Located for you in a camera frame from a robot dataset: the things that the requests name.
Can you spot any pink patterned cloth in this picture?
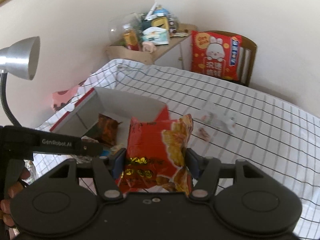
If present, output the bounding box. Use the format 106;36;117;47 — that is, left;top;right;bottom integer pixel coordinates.
52;85;87;112

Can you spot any red rabbit print cushion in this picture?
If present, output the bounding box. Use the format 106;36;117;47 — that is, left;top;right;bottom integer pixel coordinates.
190;30;243;81

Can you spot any wooden chair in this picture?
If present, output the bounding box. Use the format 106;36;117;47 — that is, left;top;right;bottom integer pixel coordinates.
235;35;258;87

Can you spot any small pink white wrapper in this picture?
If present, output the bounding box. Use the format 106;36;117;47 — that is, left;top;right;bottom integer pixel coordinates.
198;127;211;141

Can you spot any clear glass jar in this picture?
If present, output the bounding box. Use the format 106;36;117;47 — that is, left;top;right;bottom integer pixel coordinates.
108;12;142;48

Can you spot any brown foil snack bag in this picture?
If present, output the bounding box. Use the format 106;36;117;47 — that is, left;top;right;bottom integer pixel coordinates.
96;114;123;147

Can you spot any yellow teal container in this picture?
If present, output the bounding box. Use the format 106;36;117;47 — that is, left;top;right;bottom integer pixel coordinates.
142;16;169;30

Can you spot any silver white crumpled wrapper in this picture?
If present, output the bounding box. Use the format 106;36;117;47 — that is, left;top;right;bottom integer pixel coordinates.
195;101;237;134

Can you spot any person's left hand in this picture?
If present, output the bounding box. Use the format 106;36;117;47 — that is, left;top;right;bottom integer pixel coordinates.
0;169;31;228

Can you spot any orange drink bottle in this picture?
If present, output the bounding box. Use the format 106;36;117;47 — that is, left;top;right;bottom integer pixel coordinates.
122;24;140;52

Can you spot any small pink object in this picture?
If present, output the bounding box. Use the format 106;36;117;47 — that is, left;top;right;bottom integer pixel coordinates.
142;41;157;53

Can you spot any red chips bag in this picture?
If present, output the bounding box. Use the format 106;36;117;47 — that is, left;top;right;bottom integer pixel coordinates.
116;106;194;197

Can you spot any silver desk lamp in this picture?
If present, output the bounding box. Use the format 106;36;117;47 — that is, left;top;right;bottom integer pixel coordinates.
0;36;41;128

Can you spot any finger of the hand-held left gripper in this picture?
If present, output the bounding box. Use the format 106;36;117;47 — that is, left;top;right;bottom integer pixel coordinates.
81;140;103;157

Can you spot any light wooden cabinet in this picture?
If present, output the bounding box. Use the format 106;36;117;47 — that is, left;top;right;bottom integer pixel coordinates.
106;24;198;71

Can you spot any white teal tissue pack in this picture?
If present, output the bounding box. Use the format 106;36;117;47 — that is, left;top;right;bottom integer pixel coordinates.
140;27;169;46

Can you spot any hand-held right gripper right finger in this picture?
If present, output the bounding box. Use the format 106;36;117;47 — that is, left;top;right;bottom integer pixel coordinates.
186;148;265;203

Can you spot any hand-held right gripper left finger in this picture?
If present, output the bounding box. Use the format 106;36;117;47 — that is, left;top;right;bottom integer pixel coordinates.
50;148;127;202

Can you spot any white checked bed sheet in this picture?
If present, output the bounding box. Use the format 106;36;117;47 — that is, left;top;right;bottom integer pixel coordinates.
32;59;320;240

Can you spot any red and white gift box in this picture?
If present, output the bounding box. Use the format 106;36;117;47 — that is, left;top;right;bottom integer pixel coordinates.
49;87;171;155

